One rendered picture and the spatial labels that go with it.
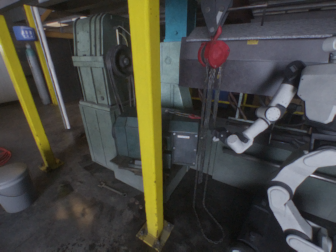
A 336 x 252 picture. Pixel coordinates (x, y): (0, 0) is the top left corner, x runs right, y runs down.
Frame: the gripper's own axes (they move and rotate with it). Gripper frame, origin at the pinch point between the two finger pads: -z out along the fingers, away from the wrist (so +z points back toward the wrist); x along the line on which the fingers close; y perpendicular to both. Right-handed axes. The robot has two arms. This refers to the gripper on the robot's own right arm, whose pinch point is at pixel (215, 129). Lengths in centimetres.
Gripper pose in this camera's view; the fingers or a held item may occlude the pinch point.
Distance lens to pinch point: 121.6
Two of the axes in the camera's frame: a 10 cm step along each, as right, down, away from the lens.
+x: 9.5, -1.3, 2.8
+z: 3.1, 4.0, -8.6
